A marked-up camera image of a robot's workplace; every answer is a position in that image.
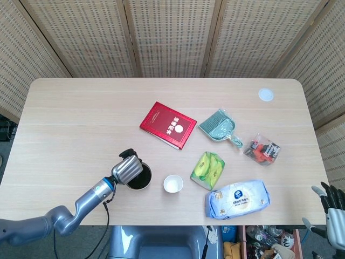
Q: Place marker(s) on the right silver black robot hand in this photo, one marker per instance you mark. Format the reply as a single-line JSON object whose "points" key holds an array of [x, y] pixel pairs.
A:
{"points": [[335, 218]]}

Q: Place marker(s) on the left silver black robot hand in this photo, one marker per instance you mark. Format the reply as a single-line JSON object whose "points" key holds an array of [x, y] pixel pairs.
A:
{"points": [[128, 170]]}

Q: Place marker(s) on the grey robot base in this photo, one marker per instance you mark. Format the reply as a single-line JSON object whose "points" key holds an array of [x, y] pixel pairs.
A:
{"points": [[161, 242]]}

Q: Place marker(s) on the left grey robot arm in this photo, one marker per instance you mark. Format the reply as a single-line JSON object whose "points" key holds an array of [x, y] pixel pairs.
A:
{"points": [[81, 205]]}

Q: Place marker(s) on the cup of black coffee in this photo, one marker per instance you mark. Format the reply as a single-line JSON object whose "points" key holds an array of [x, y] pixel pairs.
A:
{"points": [[143, 179]]}

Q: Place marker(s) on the small white paper cup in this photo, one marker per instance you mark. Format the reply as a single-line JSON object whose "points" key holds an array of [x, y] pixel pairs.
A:
{"points": [[173, 184]]}

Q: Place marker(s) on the red hardcover book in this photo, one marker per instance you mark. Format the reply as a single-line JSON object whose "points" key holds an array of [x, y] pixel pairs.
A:
{"points": [[167, 124]]}

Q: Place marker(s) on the red crate of clutter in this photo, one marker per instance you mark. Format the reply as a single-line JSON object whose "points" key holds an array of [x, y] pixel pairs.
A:
{"points": [[269, 242]]}

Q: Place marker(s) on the green yellow snack pack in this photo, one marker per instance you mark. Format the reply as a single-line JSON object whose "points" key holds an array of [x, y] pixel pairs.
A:
{"points": [[208, 170]]}

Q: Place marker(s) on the blue white wet wipes pack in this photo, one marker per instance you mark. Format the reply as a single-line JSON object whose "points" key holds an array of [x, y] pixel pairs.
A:
{"points": [[238, 199]]}

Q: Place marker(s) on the clear bag red black item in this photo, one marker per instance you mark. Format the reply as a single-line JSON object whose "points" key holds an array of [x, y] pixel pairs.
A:
{"points": [[261, 151]]}

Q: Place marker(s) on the green dustpan brush set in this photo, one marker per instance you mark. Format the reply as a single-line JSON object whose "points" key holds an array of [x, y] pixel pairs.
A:
{"points": [[219, 126]]}

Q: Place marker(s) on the blue package under table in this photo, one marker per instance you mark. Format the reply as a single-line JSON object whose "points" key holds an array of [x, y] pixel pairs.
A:
{"points": [[229, 232]]}

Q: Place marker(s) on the white perforated round plate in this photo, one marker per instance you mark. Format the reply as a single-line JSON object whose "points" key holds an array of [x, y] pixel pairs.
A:
{"points": [[213, 236]]}

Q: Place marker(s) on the yellow cloth bag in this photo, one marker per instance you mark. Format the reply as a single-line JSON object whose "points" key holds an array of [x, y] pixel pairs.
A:
{"points": [[231, 251]]}

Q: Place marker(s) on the woven bamboo folding screen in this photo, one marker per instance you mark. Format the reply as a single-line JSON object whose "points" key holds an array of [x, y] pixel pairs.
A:
{"points": [[172, 40]]}

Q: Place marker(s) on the white round desk grommet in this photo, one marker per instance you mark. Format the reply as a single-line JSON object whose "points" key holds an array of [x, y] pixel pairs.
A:
{"points": [[266, 95]]}

